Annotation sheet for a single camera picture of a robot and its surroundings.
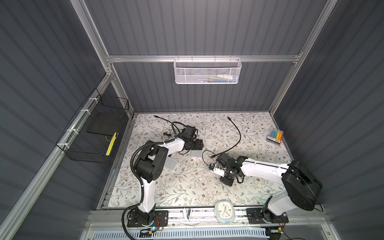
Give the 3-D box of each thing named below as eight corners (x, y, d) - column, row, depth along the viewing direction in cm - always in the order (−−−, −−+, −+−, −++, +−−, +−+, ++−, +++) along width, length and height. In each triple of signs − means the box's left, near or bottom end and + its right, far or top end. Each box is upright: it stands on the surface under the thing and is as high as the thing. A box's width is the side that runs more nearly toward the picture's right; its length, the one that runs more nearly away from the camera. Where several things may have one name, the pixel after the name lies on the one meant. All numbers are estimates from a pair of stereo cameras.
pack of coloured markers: (266, 139, 107) (267, 137, 105) (270, 128, 113) (271, 126, 111) (279, 144, 103) (281, 143, 102) (283, 133, 110) (284, 131, 108)
